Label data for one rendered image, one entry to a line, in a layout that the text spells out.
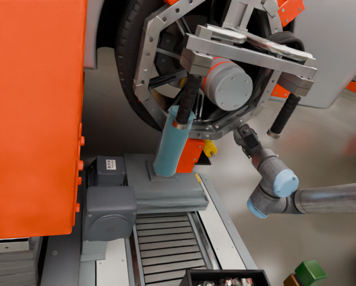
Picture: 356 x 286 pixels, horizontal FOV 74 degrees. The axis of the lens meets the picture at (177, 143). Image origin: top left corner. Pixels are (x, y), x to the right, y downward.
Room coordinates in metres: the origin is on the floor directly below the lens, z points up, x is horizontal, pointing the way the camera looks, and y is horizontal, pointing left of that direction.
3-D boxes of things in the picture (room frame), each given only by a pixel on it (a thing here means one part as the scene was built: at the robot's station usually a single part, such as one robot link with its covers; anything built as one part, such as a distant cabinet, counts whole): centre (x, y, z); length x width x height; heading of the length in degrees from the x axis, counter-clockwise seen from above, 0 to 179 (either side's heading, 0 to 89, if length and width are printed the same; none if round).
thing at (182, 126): (0.60, 0.01, 0.83); 0.04 x 0.04 x 0.16
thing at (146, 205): (1.03, 0.03, 0.13); 0.50 x 0.36 x 0.10; 116
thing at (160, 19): (0.88, -0.04, 0.85); 0.54 x 0.07 x 0.54; 116
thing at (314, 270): (0.34, -0.36, 0.64); 0.04 x 0.04 x 0.04; 26
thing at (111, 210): (0.71, 0.22, 0.26); 0.42 x 0.18 x 0.35; 26
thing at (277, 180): (0.71, -0.37, 0.62); 0.12 x 0.09 x 0.10; 26
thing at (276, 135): (0.74, -0.30, 0.83); 0.04 x 0.04 x 0.16
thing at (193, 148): (0.92, -0.02, 0.48); 0.16 x 0.12 x 0.17; 26
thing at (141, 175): (1.03, 0.03, 0.32); 0.40 x 0.30 x 0.28; 116
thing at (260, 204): (0.71, -0.38, 0.51); 0.12 x 0.09 x 0.12; 112
